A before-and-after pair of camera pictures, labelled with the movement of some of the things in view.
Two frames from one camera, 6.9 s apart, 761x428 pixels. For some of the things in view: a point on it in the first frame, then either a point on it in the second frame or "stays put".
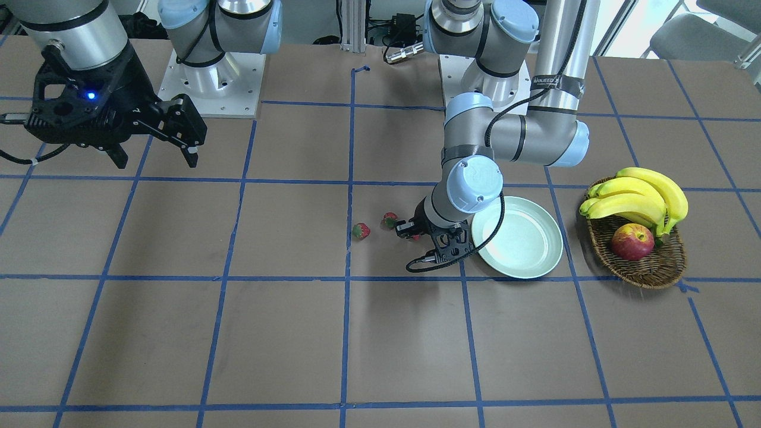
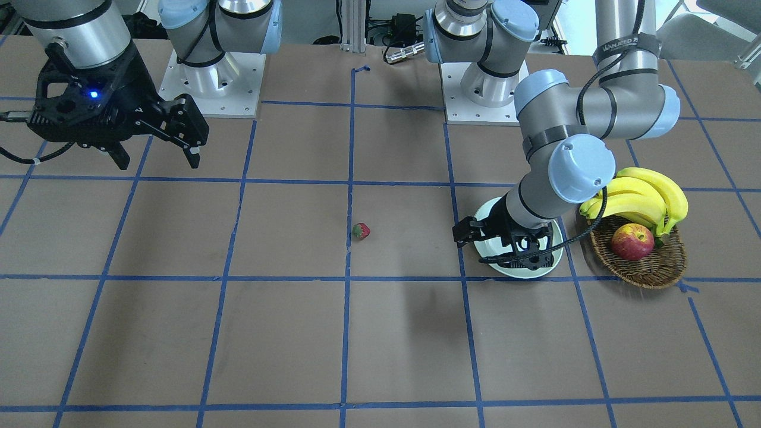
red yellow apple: x=632 y=242 stays put
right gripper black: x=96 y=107 stays put
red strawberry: x=361 y=230 stays put
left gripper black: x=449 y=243 to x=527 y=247
